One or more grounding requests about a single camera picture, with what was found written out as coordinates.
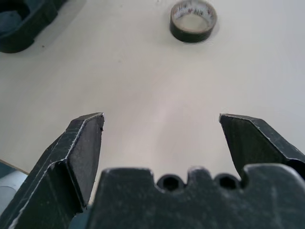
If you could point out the dark blue plastic container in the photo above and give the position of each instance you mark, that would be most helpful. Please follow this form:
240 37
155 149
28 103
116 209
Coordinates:
26 26

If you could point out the black tape roll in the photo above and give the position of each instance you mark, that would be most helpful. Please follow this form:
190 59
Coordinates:
190 35

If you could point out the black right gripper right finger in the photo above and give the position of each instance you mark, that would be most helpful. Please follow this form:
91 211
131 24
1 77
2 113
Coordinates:
252 143

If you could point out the silver robot body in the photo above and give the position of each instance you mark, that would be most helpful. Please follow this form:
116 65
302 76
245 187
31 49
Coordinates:
10 186

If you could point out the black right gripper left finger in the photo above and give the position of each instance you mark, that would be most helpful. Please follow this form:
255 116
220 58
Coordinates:
59 171

